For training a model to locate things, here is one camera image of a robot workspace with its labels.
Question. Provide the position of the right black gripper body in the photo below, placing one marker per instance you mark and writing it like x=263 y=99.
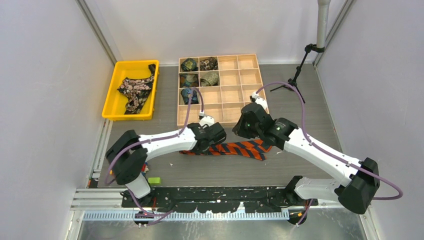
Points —
x=244 y=130

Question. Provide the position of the wooden grid organizer box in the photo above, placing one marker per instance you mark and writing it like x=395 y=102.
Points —
x=239 y=77

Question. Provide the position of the rolled blue teal tie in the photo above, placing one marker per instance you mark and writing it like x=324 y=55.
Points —
x=189 y=95

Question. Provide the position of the orange navy striped tie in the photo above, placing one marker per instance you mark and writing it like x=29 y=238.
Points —
x=254 y=149

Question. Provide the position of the rolled green paisley tie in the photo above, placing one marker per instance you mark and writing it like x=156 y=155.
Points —
x=189 y=65

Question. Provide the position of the black mini tripod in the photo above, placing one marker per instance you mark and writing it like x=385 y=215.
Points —
x=293 y=81

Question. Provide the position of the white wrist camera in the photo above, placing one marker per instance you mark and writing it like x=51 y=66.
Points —
x=205 y=120
x=254 y=97

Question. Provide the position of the rolled beige paisley tie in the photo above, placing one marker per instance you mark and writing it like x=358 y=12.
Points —
x=210 y=79

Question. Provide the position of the grey metal pole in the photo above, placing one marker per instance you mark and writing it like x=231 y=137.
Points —
x=322 y=22

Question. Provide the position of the yellow plastic bin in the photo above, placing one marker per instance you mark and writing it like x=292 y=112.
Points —
x=114 y=105

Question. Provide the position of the colourful toy car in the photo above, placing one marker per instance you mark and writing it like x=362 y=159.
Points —
x=144 y=168

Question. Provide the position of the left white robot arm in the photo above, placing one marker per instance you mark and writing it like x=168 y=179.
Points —
x=131 y=151

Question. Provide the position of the rolled dark floral tie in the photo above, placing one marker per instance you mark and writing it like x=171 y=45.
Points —
x=209 y=64

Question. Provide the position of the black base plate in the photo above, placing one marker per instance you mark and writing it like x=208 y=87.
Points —
x=255 y=199

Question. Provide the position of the aluminium front rail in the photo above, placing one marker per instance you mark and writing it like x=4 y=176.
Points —
x=105 y=204

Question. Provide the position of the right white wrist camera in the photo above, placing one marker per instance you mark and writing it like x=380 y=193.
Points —
x=254 y=97

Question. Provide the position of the rolled blue gold tie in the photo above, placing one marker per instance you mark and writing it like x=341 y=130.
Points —
x=188 y=80

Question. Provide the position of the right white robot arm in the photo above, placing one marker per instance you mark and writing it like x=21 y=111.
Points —
x=348 y=185

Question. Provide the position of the green block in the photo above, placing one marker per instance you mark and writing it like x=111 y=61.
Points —
x=154 y=180

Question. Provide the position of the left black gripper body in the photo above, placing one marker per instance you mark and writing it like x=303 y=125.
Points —
x=198 y=151

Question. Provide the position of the black pink floral tie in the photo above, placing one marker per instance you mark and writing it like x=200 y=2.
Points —
x=137 y=91

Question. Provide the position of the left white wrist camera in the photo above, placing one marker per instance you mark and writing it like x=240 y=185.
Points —
x=205 y=120

